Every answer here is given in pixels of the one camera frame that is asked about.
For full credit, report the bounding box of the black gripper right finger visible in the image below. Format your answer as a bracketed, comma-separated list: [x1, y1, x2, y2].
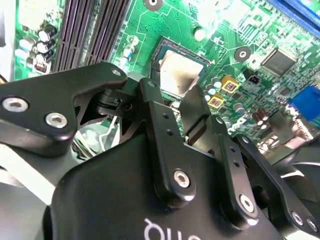
[179, 83, 320, 237]

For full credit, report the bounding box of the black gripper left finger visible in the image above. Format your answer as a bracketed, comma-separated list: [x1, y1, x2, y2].
[0, 61, 197, 208]

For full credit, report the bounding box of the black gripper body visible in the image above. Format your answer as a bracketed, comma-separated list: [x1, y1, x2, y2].
[44, 133, 311, 240]

